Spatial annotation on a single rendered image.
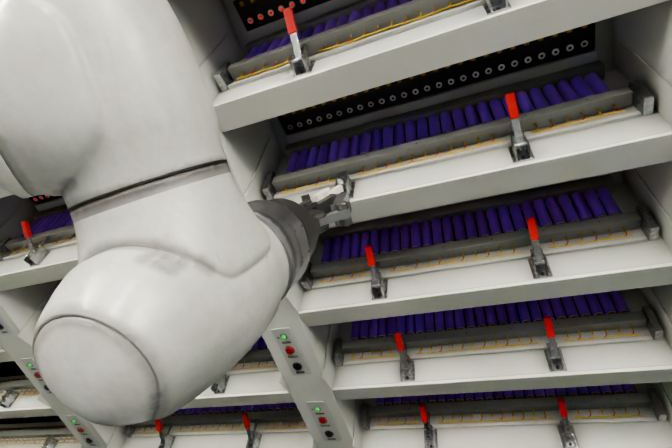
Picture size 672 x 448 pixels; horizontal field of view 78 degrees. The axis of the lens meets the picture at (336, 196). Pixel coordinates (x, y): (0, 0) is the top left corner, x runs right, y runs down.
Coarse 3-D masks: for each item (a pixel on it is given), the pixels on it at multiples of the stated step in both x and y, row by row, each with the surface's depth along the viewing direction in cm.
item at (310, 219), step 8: (272, 200) 41; (280, 200) 41; (288, 200) 42; (288, 208) 40; (296, 208) 41; (304, 208) 42; (296, 216) 39; (304, 216) 41; (312, 216) 42; (320, 216) 43; (304, 224) 40; (312, 224) 41; (328, 224) 44; (312, 232) 41; (320, 232) 43; (312, 240) 41; (312, 248) 41
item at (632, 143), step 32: (544, 64) 67; (576, 64) 67; (640, 64) 58; (448, 96) 72; (640, 96) 56; (320, 128) 80; (416, 128) 74; (544, 128) 62; (608, 128) 57; (640, 128) 55; (288, 160) 83; (448, 160) 64; (480, 160) 62; (544, 160) 57; (576, 160) 56; (608, 160) 56; (640, 160) 55; (256, 192) 72; (384, 192) 64; (416, 192) 63; (448, 192) 62; (480, 192) 61
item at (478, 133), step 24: (600, 96) 59; (624, 96) 58; (504, 120) 63; (528, 120) 61; (552, 120) 61; (408, 144) 67; (432, 144) 66; (456, 144) 65; (480, 144) 63; (312, 168) 72; (336, 168) 70; (360, 168) 70; (384, 168) 67; (288, 192) 72
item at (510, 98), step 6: (510, 96) 58; (510, 102) 58; (516, 102) 57; (510, 108) 58; (516, 108) 57; (510, 114) 58; (516, 114) 58; (516, 120) 58; (516, 126) 58; (516, 132) 58; (516, 138) 58; (522, 138) 58
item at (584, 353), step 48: (336, 336) 93; (384, 336) 88; (432, 336) 83; (480, 336) 80; (528, 336) 78; (576, 336) 76; (624, 336) 73; (336, 384) 85; (384, 384) 82; (432, 384) 79; (480, 384) 77; (528, 384) 75; (576, 384) 73
